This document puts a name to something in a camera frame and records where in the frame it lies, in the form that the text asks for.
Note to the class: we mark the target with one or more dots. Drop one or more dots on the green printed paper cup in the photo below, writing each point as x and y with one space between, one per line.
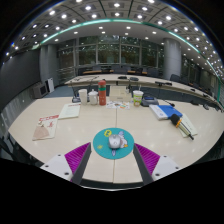
138 99

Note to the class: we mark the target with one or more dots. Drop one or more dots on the dark office chairs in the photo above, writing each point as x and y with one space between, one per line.
175 77

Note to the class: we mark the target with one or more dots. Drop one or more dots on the black grey desk device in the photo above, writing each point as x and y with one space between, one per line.
149 101

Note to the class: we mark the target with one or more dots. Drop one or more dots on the red printed paper sheet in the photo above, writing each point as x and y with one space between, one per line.
45 128

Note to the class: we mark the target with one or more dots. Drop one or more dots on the teal round printed mouse pad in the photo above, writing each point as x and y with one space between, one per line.
101 146

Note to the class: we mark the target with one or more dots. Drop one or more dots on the grey white floor appliance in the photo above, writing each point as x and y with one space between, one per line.
40 90

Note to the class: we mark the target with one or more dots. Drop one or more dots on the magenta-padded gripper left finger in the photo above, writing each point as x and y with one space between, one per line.
55 165

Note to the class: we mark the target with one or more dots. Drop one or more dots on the black foam-tipped grey microphone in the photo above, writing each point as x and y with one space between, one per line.
175 120

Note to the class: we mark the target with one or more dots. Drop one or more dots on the silver computer mouse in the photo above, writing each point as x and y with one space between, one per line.
114 142

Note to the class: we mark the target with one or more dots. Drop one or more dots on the white plastic cup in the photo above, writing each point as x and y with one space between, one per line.
83 97

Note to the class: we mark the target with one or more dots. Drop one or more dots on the blue and white book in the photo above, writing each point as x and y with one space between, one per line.
163 111

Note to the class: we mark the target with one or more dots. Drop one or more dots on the beige cardboard box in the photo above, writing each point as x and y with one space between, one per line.
118 93

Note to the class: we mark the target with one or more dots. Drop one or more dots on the red drink bottle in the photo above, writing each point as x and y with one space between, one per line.
102 93

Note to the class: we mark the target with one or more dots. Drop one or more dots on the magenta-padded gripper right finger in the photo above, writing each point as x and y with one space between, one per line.
166 166

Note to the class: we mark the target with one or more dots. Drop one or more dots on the ceiling lights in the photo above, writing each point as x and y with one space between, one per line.
116 5

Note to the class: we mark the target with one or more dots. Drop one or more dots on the colourful printed leaflet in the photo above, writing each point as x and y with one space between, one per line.
117 105

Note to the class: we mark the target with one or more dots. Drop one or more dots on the white paper booklet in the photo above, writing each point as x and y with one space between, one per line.
70 111

